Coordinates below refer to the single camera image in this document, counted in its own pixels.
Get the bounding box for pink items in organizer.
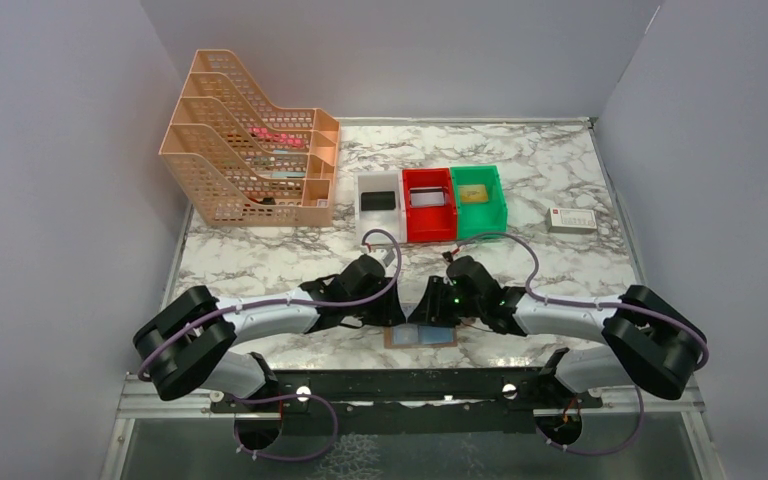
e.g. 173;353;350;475
249;127;305;149

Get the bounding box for black mounting rail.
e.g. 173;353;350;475
216;351;586;436

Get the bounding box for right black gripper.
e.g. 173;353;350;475
407;275;484;328

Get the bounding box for green plastic bin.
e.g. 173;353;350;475
450;165;508;240

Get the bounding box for white card in red bin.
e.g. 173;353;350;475
409;188;446;208

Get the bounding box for black credit card from holder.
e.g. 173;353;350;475
360;191;397;212

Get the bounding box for aluminium frame rail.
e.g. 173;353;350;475
116;375;706;420

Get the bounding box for white VIP card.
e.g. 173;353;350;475
390;325;419;348

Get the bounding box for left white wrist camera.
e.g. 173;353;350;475
374;249;397;268

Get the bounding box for white plastic bin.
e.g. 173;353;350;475
354;169;407;245

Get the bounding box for white box with red label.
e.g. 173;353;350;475
546;207;598;234

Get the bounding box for red black stamp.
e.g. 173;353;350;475
249;196;278;206

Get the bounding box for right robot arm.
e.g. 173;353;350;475
407;256;707;407

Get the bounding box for light blue credit card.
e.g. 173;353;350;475
418;326;456;345

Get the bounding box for gold card in green bin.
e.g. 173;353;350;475
458;184;489;204

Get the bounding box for red plastic bin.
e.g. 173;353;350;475
402;168;457;243

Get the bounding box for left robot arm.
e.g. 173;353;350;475
132;254;399;411

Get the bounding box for peach plastic file organizer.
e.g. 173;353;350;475
159;49;341;227

